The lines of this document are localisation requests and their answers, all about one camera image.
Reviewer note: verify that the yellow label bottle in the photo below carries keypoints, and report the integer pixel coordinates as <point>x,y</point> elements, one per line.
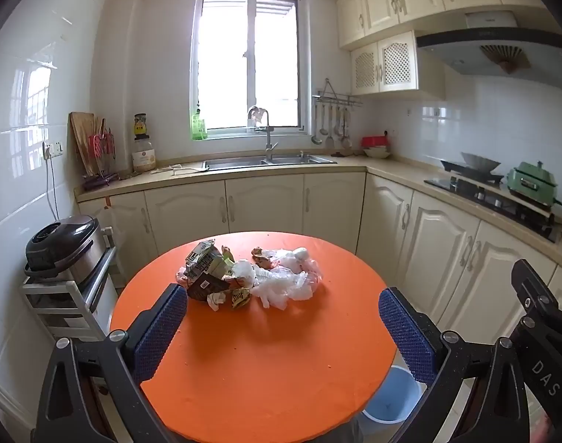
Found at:
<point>140,124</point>

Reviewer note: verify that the metal utensil rail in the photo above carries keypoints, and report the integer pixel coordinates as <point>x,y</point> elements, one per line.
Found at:
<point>336,98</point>

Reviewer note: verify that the white tissue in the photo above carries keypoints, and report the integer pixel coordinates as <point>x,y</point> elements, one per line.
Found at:
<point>216,300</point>
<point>245,273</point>

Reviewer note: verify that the steel double sink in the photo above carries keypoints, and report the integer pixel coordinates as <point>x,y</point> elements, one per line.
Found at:
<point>234,163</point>

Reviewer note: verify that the row of hanging kitchen utensils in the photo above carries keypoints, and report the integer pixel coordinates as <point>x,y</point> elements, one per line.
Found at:
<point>329,122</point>

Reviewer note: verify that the green electric pot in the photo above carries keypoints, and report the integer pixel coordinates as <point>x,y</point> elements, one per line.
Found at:
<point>532,184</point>

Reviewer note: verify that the kitchen window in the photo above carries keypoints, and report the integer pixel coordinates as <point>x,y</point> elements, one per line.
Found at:
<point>225,55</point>

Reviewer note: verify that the dark rice cooker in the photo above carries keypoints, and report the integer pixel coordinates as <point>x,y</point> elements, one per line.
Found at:
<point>64,249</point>

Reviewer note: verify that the steel kitchen faucet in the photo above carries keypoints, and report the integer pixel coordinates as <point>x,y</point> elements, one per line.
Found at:
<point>268,143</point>

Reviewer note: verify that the red chopstick holder rack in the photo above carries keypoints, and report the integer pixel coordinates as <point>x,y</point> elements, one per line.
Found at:
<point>101,145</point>

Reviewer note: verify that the white bowl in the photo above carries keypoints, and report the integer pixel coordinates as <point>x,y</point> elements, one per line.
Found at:
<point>376,152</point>

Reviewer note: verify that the white wall outlet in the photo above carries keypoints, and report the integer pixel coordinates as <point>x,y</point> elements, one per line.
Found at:
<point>52,150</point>

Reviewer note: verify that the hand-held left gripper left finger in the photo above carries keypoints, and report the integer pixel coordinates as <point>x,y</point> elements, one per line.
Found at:
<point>163,327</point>

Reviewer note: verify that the light blue plastic bin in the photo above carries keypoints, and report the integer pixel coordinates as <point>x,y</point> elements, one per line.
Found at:
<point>391,399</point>

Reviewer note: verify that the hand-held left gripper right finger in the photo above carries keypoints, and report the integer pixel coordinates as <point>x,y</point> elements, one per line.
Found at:
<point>405,332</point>

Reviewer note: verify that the wooden cutting board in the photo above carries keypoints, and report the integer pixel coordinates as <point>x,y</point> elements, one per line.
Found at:
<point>80,134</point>

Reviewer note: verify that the cream lower kitchen cabinets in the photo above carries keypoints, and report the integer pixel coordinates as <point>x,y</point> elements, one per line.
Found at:
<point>262,203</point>

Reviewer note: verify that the cream kitchen cabinets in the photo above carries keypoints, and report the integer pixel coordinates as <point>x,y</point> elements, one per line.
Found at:
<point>262,203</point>
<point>400,4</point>

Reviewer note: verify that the cream upper kitchen cabinets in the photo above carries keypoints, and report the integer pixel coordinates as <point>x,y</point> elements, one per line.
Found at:
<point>400,4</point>

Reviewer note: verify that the green dish soap bottle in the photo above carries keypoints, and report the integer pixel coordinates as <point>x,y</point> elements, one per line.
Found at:
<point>198,127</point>

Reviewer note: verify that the white metal storage rack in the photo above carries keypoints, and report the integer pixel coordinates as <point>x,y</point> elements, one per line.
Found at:
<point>78,302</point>

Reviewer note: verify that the yellow snack wrapper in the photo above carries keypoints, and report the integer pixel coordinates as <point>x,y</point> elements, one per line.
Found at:
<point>240,297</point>

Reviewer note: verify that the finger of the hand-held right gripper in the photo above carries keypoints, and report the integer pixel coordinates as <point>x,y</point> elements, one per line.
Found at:
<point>534,295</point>

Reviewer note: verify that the red lidded container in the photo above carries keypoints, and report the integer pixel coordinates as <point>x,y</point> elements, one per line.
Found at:
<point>374,141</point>

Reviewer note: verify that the large jar with black lid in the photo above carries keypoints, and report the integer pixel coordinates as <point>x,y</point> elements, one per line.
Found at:
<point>144,157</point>

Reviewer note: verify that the white plastic bag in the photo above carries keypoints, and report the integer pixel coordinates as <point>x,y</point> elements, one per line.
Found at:
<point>285,284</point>

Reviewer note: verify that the crushed green white carton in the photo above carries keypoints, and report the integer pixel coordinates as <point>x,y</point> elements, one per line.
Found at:
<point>207,258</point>

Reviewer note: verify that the brown snack wrapper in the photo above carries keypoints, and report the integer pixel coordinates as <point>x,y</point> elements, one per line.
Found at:
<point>203,287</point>

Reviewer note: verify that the grey wok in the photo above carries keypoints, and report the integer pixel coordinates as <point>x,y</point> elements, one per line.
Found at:
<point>481,161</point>

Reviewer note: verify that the black gas stove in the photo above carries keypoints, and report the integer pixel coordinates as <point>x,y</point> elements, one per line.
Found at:
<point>470,189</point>

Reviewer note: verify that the black range hood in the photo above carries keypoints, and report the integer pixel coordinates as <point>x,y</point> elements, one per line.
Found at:
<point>470,50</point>

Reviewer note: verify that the wooden folding fan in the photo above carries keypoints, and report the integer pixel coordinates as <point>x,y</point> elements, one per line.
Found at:
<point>507,57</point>

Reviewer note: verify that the orange round table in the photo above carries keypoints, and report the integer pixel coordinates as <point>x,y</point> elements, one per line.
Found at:
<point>262,369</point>

